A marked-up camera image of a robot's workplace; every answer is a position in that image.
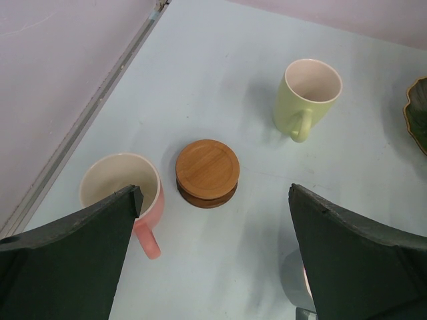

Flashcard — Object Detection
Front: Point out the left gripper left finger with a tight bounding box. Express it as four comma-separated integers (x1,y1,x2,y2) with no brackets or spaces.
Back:
1,185,143,319

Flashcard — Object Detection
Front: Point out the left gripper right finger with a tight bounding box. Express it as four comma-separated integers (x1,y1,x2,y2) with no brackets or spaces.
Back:
288,184,426,319

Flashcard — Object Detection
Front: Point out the grey mug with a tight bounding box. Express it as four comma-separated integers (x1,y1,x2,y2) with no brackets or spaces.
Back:
280,249,318,319

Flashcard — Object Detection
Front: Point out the pink mug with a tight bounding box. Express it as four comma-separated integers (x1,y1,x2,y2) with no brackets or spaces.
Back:
79,153,165,259

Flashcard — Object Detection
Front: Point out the wooden coaster stack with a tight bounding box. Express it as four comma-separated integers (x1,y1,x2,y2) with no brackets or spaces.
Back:
175,139,240,209

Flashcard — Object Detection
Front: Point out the three-tier dark cake stand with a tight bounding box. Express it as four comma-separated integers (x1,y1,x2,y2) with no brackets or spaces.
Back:
402,77,426,155

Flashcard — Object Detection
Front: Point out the green mug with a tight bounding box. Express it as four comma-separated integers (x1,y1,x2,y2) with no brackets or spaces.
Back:
273,59,343,143

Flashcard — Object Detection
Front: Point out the left aluminium frame post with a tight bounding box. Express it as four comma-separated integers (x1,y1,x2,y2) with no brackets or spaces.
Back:
1,1,165,237

